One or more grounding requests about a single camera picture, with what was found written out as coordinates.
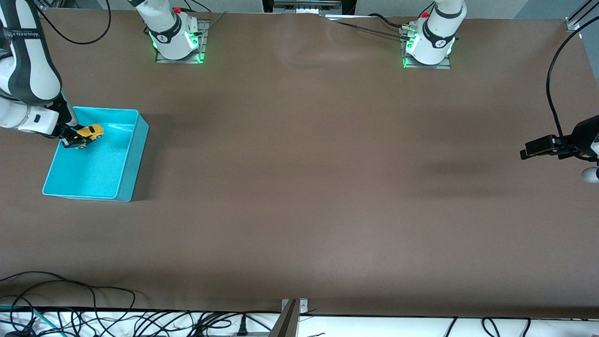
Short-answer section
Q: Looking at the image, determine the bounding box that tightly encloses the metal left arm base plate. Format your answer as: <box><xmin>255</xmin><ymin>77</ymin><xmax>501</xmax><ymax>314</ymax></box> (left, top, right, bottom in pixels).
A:
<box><xmin>400</xmin><ymin>26</ymin><xmax>453</xmax><ymax>70</ymax></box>

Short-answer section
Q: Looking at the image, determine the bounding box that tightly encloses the grey thin cable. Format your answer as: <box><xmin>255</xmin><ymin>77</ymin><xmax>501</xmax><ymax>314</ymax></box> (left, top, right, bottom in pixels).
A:
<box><xmin>200</xmin><ymin>11</ymin><xmax>229</xmax><ymax>36</ymax></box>

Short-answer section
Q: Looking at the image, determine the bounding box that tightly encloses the turquoise plastic bin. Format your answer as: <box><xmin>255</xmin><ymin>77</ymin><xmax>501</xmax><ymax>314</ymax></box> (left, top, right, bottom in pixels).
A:
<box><xmin>42</xmin><ymin>106</ymin><xmax>150</xmax><ymax>203</ymax></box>

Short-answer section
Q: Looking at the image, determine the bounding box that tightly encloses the metal bracket plate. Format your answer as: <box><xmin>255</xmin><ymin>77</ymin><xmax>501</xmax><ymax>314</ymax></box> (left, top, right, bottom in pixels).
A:
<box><xmin>281</xmin><ymin>298</ymin><xmax>309</xmax><ymax>315</ymax></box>

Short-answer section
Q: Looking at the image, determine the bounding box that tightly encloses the yellow beetle toy car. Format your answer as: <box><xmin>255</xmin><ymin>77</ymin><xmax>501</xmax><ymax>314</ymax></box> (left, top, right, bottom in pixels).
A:
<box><xmin>75</xmin><ymin>123</ymin><xmax>105</xmax><ymax>146</ymax></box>

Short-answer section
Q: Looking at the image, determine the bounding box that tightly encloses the long looping black cable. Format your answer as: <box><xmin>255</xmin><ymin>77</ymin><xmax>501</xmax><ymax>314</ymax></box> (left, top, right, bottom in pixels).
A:
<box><xmin>0</xmin><ymin>271</ymin><xmax>138</xmax><ymax>337</ymax></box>

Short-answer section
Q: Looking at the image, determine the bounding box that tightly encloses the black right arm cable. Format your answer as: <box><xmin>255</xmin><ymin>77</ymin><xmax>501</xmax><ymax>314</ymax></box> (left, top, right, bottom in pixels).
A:
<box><xmin>35</xmin><ymin>0</ymin><xmax>112</xmax><ymax>45</ymax></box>

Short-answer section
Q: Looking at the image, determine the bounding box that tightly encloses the aluminium corner profile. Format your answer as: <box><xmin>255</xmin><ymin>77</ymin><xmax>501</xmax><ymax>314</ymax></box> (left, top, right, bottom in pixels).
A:
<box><xmin>564</xmin><ymin>0</ymin><xmax>599</xmax><ymax>31</ymax></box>

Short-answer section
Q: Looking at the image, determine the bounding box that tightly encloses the teal cable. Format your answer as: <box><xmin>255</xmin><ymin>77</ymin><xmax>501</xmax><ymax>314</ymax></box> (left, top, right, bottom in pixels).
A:
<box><xmin>0</xmin><ymin>304</ymin><xmax>48</xmax><ymax>337</ymax></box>

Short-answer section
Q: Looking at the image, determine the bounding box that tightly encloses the aluminium beam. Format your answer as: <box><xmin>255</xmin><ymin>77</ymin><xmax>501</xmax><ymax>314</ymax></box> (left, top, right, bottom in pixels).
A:
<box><xmin>269</xmin><ymin>300</ymin><xmax>300</xmax><ymax>337</ymax></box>

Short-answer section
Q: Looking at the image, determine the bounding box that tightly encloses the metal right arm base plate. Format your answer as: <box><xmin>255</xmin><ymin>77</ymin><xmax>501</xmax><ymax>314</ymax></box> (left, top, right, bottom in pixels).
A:
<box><xmin>155</xmin><ymin>20</ymin><xmax>209</xmax><ymax>64</ymax></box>

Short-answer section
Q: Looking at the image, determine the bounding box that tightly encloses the black base cable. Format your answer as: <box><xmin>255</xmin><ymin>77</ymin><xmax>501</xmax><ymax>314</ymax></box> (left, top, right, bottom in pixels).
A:
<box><xmin>323</xmin><ymin>13</ymin><xmax>411</xmax><ymax>44</ymax></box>

